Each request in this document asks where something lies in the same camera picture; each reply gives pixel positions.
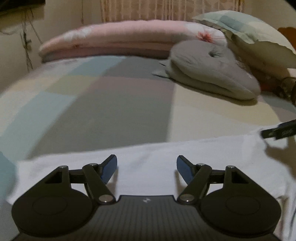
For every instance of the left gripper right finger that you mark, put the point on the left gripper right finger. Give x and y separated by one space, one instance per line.
197 179

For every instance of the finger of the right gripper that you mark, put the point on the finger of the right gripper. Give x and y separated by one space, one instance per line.
283 130

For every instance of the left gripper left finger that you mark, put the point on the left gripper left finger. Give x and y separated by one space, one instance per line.
97 176

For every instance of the white printed sweatshirt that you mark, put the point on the white printed sweatshirt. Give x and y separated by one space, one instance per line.
150 169

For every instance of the striped green white pillow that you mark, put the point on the striped green white pillow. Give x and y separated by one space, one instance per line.
257 43

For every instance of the wooden headboard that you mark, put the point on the wooden headboard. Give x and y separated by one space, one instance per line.
290 34

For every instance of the grey donut cushion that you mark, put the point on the grey donut cushion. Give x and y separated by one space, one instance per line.
211 68

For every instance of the pink floral folded quilt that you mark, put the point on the pink floral folded quilt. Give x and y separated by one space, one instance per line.
141 34

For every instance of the patterned beige curtain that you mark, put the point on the patterned beige curtain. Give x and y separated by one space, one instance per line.
175 10

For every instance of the black wall television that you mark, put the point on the black wall television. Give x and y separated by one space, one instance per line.
7 5

